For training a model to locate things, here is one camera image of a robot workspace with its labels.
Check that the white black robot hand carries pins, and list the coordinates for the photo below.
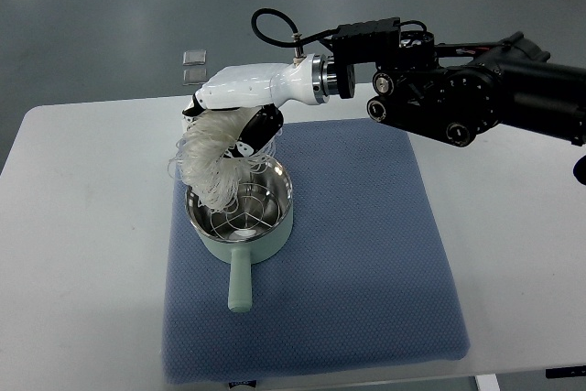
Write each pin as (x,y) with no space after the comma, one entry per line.
(267,86)

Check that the white vermicelli bundle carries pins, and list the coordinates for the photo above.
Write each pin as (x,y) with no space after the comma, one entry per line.
(213,160)

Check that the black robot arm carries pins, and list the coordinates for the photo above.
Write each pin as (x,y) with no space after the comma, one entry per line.
(454,92)

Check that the mint green steel pot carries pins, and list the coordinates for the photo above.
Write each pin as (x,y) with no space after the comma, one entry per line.
(251,230)

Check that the upper floor plate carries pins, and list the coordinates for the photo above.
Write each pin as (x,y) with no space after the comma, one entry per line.
(194,57)

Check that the blue textured mat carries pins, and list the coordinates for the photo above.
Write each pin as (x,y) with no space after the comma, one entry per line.
(362,281)

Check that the white table leg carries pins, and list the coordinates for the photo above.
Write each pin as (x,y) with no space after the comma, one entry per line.
(487,383)

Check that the black table control panel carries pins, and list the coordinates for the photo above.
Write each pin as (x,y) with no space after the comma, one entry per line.
(566,372)

